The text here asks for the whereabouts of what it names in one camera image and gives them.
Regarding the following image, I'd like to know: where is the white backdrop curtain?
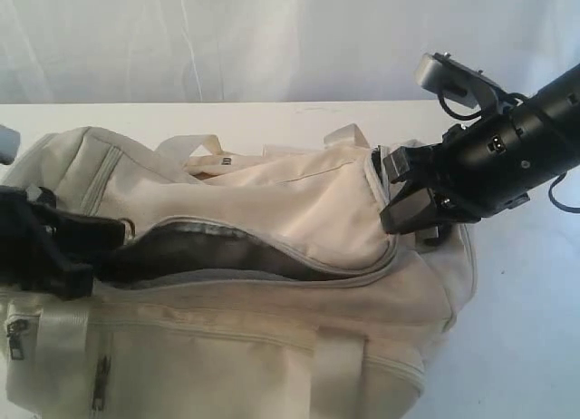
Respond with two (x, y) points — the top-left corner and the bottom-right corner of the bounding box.
(1, 0), (579, 103)

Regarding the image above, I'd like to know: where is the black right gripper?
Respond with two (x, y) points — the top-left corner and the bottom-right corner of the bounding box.
(380, 114), (571, 235)

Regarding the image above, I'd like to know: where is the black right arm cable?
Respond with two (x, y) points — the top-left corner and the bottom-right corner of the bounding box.
(546, 172), (580, 211)

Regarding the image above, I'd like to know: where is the beige duffel bag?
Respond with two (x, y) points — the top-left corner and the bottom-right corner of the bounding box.
(1, 124), (477, 418)

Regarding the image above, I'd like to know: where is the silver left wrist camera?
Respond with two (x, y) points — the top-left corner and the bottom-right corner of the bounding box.
(0, 124), (21, 165)

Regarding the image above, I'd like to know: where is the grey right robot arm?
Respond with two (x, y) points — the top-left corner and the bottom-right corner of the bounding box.
(381, 67), (579, 234)

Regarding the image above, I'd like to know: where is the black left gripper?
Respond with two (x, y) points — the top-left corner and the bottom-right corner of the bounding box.
(1, 186), (125, 298)

